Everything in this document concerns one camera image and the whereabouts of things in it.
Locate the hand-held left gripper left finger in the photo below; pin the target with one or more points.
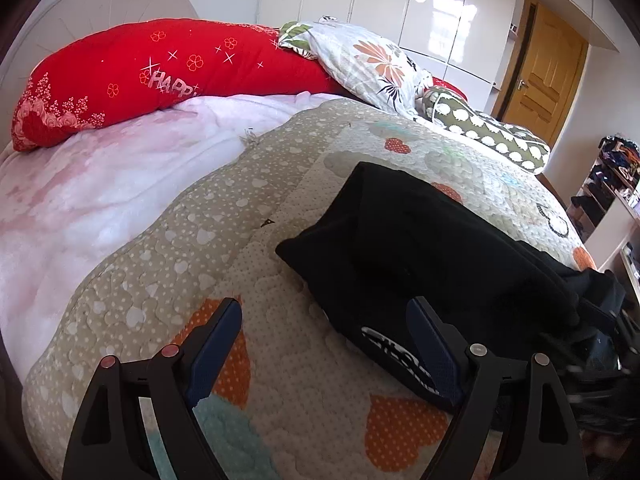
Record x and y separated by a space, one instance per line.
220 340

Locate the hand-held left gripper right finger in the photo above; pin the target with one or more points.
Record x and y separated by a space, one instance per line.
430 345

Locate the black pants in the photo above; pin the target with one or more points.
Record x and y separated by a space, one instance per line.
400 240

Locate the heart print quilted bedspread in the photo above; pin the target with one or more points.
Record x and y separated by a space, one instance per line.
150 285

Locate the pink fleece blanket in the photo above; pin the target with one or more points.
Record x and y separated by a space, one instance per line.
100 200

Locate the green white-dotted pillow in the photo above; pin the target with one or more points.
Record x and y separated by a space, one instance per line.
490 135

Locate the wooden door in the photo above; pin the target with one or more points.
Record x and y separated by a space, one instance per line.
545 75

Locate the red printed pillow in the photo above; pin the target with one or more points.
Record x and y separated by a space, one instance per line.
125 70

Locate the white floral quilt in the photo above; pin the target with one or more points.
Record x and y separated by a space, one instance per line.
360 60

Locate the glossy white wardrobe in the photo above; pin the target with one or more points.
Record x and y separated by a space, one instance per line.
400 5

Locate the white bed headboard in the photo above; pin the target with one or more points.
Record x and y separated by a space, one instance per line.
100 5

